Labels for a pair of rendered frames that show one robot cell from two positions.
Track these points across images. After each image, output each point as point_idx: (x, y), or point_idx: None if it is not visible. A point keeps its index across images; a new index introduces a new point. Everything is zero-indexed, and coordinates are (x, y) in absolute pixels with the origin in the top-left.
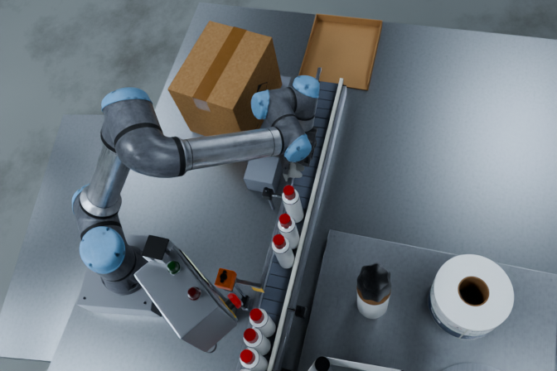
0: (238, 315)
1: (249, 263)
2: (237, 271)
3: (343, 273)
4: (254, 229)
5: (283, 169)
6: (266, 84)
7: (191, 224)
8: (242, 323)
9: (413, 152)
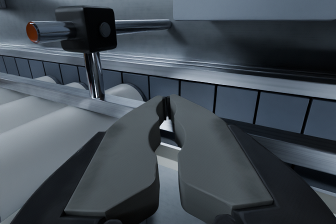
0: (4, 13)
1: (57, 6)
2: None
3: None
4: None
5: (56, 170)
6: None
7: None
8: (1, 24)
9: None
